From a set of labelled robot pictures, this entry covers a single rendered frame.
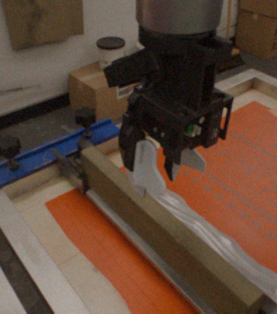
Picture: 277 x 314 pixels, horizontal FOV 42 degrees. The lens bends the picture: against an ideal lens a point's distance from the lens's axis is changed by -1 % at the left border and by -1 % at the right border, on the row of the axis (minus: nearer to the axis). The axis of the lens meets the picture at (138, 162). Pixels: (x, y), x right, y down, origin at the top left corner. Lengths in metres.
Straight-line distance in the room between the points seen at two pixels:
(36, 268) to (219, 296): 0.25
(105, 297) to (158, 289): 0.08
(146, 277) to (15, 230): 0.22
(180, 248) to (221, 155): 0.35
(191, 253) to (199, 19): 0.28
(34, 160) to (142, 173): 0.34
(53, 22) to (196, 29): 2.25
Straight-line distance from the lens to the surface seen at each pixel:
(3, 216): 0.63
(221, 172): 0.74
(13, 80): 2.61
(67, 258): 0.59
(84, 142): 0.69
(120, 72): 0.41
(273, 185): 0.74
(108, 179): 0.56
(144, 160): 0.40
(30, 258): 0.56
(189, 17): 0.31
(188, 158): 0.44
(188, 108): 0.34
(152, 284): 0.56
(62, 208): 0.66
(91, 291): 0.55
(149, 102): 0.35
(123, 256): 0.58
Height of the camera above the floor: 1.43
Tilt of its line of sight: 39 degrees down
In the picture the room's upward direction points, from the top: straight up
